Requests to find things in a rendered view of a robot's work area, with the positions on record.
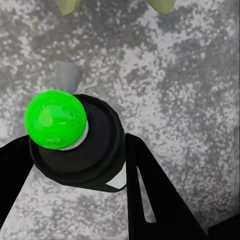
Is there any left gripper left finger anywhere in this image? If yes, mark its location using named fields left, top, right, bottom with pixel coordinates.
left=0, top=135, right=34, bottom=230

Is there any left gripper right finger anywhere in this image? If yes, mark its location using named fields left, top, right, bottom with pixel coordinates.
left=125, top=133, right=210, bottom=240

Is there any insectifuge atomizer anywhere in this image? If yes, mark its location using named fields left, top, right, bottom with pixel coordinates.
left=24, top=61, right=127, bottom=193

